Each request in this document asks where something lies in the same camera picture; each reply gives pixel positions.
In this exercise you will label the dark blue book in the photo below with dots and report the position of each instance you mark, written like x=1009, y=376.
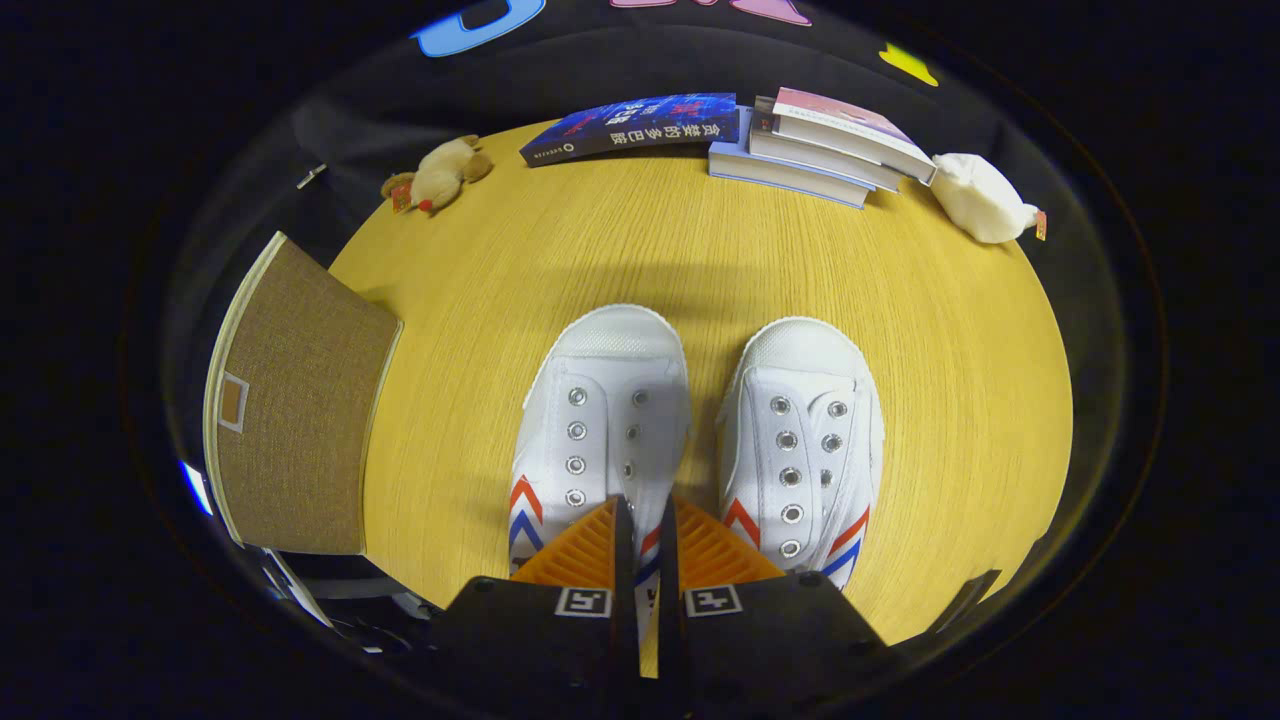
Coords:
x=630, y=125

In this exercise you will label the white clip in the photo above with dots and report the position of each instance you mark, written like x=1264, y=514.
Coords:
x=311, y=177

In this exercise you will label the white book under pink book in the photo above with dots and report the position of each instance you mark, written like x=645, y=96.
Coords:
x=820, y=160

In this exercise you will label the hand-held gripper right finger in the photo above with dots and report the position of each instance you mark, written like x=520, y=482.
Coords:
x=668, y=570

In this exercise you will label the pink cover book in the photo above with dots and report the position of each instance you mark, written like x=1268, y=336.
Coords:
x=850, y=125

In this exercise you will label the white plush toy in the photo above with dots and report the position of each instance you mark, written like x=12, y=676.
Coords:
x=980, y=200

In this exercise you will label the blue-edged book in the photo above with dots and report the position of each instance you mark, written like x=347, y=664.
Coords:
x=780, y=178

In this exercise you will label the glowing white screen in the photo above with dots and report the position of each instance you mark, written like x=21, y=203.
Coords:
x=196, y=488

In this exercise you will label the brown dog plush toy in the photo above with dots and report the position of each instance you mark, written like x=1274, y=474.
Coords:
x=440, y=175

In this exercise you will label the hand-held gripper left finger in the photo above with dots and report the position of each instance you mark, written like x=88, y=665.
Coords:
x=625, y=570

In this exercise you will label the white canvas shoe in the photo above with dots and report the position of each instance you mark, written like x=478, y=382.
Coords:
x=800, y=390
x=610, y=400

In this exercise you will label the beige fabric storage box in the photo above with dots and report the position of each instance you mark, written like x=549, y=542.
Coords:
x=300, y=420

